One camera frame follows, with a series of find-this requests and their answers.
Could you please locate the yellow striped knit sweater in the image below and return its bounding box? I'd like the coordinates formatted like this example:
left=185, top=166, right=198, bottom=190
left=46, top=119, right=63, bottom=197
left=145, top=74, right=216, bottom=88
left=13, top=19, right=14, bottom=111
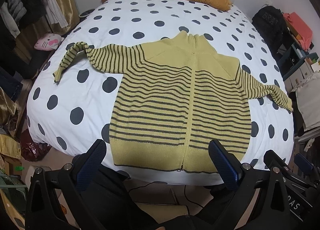
left=54, top=31, right=292, bottom=173

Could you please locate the white polka dot duvet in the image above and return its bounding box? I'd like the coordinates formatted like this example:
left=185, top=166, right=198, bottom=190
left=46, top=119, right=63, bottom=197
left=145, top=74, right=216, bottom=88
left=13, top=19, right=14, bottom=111
left=27, top=0, right=294, bottom=186

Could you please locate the red plastic bag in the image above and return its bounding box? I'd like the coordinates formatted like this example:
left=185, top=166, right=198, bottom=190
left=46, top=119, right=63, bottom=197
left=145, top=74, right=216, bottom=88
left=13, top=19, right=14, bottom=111
left=20, top=129, right=52, bottom=162

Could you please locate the teal shelf unit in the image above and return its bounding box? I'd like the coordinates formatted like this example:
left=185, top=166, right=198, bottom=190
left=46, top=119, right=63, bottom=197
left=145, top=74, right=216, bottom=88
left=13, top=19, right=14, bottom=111
left=276, top=43, right=319, bottom=80

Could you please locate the coral pink cloth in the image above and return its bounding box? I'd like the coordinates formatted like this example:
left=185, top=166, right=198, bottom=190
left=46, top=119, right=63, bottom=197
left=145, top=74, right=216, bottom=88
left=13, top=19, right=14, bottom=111
left=283, top=12, right=313, bottom=51

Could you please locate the pink cat plush toy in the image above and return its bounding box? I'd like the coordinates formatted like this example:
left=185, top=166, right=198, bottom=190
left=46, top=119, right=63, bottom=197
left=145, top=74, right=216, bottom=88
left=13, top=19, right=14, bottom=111
left=34, top=33, right=65, bottom=51

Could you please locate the black backpack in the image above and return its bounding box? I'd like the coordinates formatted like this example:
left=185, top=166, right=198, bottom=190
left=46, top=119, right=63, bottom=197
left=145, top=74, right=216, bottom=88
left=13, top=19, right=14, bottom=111
left=252, top=6, right=287, bottom=54

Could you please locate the white hanging garment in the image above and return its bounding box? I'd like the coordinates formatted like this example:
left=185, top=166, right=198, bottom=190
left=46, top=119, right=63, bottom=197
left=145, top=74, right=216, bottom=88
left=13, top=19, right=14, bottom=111
left=42, top=0, right=68, bottom=28

